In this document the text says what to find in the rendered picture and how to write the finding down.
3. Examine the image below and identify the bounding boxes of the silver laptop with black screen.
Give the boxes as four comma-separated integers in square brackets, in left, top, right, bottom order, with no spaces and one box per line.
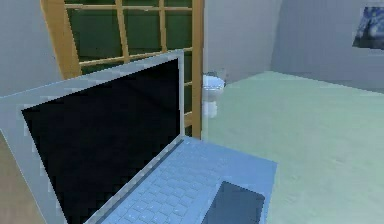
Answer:
[0,49,278,224]

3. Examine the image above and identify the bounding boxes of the white toilet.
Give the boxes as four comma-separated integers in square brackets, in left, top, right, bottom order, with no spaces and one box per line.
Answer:
[201,69,228,119]

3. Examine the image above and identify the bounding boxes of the wooden framed window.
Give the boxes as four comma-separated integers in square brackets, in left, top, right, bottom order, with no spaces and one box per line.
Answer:
[39,0,205,140]

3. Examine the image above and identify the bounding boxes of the blue framed wall picture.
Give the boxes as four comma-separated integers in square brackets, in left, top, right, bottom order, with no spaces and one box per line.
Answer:
[351,3,384,51]

